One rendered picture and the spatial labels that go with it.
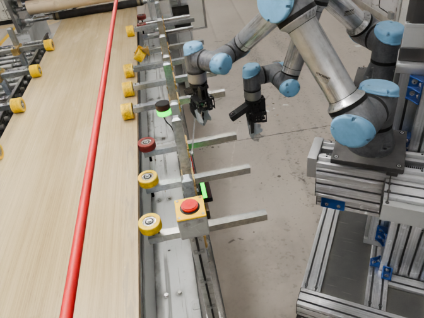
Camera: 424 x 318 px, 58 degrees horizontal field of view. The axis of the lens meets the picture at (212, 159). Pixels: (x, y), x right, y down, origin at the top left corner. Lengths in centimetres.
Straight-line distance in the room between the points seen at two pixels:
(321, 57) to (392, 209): 53
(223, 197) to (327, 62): 174
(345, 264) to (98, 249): 124
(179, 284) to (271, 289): 81
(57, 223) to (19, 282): 24
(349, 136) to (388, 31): 65
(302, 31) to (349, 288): 128
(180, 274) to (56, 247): 47
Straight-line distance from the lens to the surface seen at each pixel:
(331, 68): 112
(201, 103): 152
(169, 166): 203
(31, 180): 177
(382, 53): 172
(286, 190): 272
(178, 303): 147
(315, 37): 112
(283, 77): 154
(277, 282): 223
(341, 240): 216
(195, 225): 90
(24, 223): 157
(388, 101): 125
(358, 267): 207
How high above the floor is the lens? 185
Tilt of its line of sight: 37 degrees down
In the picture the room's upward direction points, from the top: 9 degrees counter-clockwise
